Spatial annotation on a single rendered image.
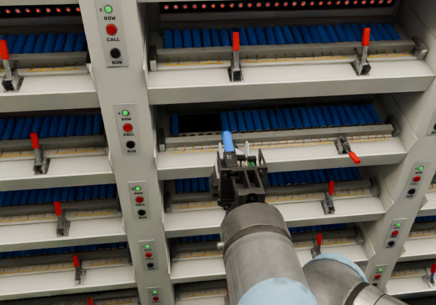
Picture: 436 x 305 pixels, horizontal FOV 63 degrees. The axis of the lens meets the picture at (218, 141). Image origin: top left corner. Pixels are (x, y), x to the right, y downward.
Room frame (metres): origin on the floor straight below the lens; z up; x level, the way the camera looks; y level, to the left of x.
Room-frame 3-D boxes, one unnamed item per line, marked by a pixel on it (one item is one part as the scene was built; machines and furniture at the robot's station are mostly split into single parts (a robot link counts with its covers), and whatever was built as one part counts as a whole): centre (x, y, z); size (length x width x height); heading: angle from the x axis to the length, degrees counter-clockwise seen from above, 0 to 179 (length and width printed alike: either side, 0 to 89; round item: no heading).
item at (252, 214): (0.32, -0.05, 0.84); 0.10 x 0.05 x 0.09; 96
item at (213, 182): (0.46, -0.01, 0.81); 0.09 x 0.05 x 0.02; 11
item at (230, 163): (0.41, -0.04, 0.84); 0.12 x 0.08 x 0.09; 6
